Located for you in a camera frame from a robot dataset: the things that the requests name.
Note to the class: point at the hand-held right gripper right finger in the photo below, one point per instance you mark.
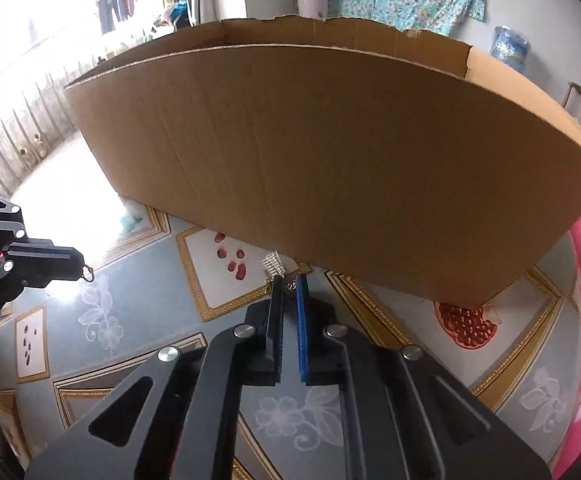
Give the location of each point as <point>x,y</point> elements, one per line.
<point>303,325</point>

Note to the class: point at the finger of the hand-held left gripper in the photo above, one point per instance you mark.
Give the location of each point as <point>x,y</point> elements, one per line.
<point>45,270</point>
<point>0,220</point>

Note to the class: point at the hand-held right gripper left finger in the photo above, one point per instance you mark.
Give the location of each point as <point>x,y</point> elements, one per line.
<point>275,310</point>

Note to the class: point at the brown cardboard box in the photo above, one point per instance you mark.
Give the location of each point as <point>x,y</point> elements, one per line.
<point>320,160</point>

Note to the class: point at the pile of clothes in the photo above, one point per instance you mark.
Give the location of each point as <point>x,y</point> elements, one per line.
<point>175,10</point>

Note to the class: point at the blue water dispenser bottle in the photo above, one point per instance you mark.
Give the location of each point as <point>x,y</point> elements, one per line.
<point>510,47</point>

